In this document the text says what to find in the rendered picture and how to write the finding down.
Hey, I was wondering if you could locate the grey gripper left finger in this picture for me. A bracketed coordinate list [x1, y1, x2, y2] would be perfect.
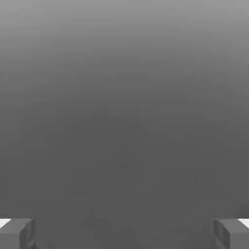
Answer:
[0, 217, 37, 249]

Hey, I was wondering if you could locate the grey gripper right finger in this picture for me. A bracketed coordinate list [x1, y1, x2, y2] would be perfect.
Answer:
[212, 217, 249, 249]

